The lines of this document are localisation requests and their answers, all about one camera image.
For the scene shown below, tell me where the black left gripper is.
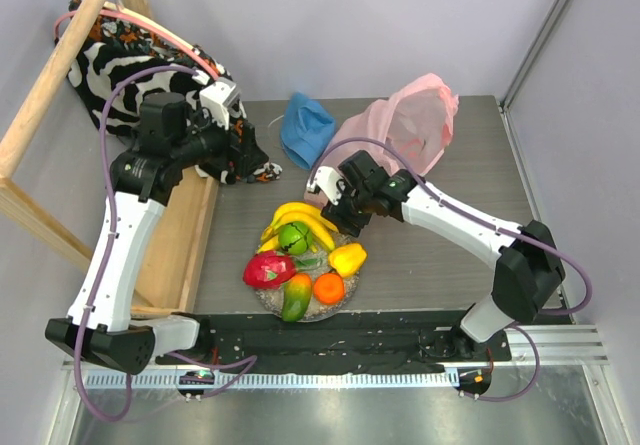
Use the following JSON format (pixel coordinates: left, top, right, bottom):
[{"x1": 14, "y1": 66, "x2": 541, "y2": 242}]
[{"x1": 171, "y1": 101, "x2": 269, "y2": 178}]

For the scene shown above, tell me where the yellow fake banana bunch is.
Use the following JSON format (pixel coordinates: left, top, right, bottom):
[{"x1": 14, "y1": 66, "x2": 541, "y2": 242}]
[{"x1": 260, "y1": 202, "x2": 338, "y2": 251}]

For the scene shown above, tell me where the yellow fake bell pepper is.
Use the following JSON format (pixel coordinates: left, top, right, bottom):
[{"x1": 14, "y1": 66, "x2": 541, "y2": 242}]
[{"x1": 328, "y1": 242, "x2": 368, "y2": 278}]

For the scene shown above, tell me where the pink plastic bag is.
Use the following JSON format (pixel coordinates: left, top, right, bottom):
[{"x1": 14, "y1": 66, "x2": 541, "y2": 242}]
[{"x1": 317, "y1": 73, "x2": 459, "y2": 175}]

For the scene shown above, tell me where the single yellow fake banana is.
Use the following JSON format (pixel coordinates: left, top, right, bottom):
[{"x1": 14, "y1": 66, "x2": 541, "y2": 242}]
[{"x1": 256, "y1": 235, "x2": 281, "y2": 254}]

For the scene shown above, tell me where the orange fake fruit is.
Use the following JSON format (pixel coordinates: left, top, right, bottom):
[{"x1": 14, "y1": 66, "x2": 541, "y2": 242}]
[{"x1": 313, "y1": 272, "x2": 346, "y2": 305}]

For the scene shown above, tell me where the red fake dragon fruit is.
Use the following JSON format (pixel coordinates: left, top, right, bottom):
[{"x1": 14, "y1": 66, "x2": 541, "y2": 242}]
[{"x1": 243, "y1": 250, "x2": 323, "y2": 289}]

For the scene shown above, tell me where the green orange fake mango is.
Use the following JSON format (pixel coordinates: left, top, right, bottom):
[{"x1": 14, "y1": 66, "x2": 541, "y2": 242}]
[{"x1": 281, "y1": 273, "x2": 312, "y2": 322}]

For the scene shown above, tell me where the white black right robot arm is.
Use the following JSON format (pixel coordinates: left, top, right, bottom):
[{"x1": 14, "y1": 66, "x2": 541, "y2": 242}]
[{"x1": 306, "y1": 150, "x2": 566, "y2": 360}]

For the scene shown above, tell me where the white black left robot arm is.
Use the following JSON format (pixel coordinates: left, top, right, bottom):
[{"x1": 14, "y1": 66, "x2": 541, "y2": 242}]
[{"x1": 45, "y1": 86, "x2": 267, "y2": 375}]

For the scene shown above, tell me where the blue bucket hat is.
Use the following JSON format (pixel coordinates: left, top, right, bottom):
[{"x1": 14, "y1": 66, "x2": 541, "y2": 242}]
[{"x1": 279, "y1": 92, "x2": 336, "y2": 170}]

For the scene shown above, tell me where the speckled round plate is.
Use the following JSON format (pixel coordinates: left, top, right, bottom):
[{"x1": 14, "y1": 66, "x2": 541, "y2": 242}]
[{"x1": 250, "y1": 233, "x2": 366, "y2": 323}]

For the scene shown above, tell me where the pink hanger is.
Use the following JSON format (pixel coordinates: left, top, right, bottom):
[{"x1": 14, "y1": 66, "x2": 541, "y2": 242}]
[{"x1": 67, "y1": 6, "x2": 237, "y2": 97}]

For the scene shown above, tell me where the black white orange patterned cloth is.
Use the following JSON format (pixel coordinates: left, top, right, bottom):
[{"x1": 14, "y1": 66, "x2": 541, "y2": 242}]
[{"x1": 53, "y1": 0, "x2": 284, "y2": 186}]

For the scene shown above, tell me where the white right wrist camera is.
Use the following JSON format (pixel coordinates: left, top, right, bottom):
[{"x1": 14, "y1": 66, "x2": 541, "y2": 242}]
[{"x1": 306, "y1": 166, "x2": 344, "y2": 205}]

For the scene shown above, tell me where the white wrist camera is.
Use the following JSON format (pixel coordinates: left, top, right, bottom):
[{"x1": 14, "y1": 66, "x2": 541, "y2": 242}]
[
  {"x1": 306, "y1": 166, "x2": 344, "y2": 205},
  {"x1": 193, "y1": 71, "x2": 241, "y2": 131}
]

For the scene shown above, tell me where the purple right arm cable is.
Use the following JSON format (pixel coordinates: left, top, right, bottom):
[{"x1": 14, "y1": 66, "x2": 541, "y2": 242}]
[{"x1": 307, "y1": 137, "x2": 594, "y2": 401}]

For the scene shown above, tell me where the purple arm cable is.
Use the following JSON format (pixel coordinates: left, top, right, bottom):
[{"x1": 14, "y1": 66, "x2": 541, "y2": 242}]
[
  {"x1": 73, "y1": 63, "x2": 259, "y2": 422},
  {"x1": 307, "y1": 137, "x2": 594, "y2": 401}
]

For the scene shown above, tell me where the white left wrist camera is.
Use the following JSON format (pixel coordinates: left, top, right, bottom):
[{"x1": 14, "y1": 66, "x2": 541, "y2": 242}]
[{"x1": 193, "y1": 71, "x2": 241, "y2": 131}]

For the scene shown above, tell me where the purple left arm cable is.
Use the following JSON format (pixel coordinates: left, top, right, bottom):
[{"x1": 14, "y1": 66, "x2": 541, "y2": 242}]
[{"x1": 73, "y1": 63, "x2": 259, "y2": 422}]

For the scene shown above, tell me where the wooden rack frame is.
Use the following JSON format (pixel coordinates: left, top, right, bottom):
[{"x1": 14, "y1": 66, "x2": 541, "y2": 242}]
[{"x1": 1, "y1": 0, "x2": 217, "y2": 328}]

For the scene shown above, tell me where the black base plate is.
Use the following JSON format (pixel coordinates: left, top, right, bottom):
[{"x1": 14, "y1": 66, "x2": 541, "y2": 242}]
[{"x1": 181, "y1": 311, "x2": 512, "y2": 375}]

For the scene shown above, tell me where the aluminium rail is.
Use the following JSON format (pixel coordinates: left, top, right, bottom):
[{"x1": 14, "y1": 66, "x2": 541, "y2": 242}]
[{"x1": 83, "y1": 325, "x2": 609, "y2": 396}]

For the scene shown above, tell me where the aluminium corner post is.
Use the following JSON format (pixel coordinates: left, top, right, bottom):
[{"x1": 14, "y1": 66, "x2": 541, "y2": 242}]
[{"x1": 498, "y1": 0, "x2": 574, "y2": 112}]

